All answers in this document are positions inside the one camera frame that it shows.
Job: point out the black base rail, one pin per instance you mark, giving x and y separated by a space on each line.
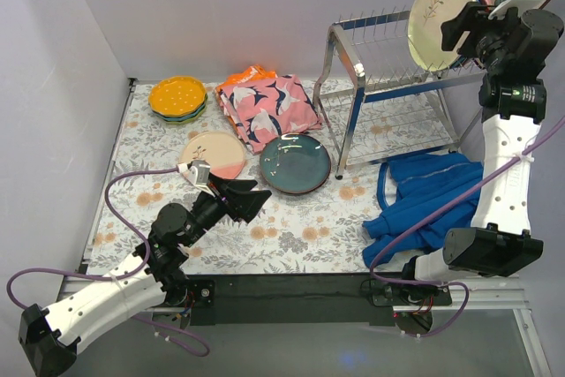
299 298

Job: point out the blue cloth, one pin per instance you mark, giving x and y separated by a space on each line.
412 188

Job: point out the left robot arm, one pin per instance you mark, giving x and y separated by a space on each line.
53 336

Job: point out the dark teal plate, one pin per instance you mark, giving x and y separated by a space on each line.
293 155
298 185

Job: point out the yellow polka dot plate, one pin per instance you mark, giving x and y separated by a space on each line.
177 96

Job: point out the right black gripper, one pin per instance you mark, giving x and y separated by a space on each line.
469 31

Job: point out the steel dish rack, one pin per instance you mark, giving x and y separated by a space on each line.
353 85

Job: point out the dark teal plate on table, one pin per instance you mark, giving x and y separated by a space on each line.
298 185

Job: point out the floral table mat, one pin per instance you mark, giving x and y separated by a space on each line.
317 232

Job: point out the green polka dot plate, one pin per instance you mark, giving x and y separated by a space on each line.
185 122

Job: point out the cream and pink plate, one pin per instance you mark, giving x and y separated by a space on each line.
224 153

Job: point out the blue polka dot plate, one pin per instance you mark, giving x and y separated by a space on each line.
186 117

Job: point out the orange cloth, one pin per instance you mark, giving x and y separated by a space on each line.
252 73

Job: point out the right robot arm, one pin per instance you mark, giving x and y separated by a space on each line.
513 49

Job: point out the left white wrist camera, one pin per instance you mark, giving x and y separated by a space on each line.
196 173

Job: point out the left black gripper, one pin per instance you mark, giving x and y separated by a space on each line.
228 199

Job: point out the pink bird print cloth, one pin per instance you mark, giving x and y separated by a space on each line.
264 109

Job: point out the cream rimmed plate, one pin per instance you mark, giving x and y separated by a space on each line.
425 36

